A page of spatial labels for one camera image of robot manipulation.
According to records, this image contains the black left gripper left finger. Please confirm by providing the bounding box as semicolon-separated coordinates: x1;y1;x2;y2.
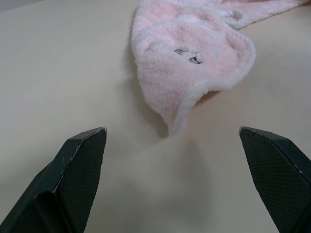
0;126;108;233

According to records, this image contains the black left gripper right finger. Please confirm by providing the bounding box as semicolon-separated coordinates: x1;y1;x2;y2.
239;126;311;233

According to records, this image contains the pink fluffy towel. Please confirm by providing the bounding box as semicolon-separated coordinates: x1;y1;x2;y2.
131;0;307;136

